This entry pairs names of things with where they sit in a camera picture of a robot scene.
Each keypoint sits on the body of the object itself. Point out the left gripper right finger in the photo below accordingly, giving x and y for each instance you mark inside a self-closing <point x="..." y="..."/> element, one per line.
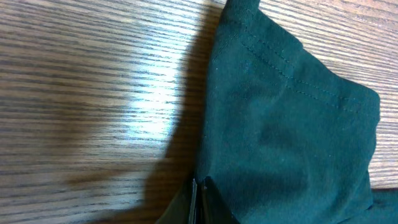
<point x="211" y="207"/>

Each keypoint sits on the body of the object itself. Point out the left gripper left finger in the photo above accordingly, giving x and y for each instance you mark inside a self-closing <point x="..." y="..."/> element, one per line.
<point x="182" y="208"/>

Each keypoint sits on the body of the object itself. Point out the black t-shirt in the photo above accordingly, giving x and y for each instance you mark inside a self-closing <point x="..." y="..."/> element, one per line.
<point x="285" y="140"/>

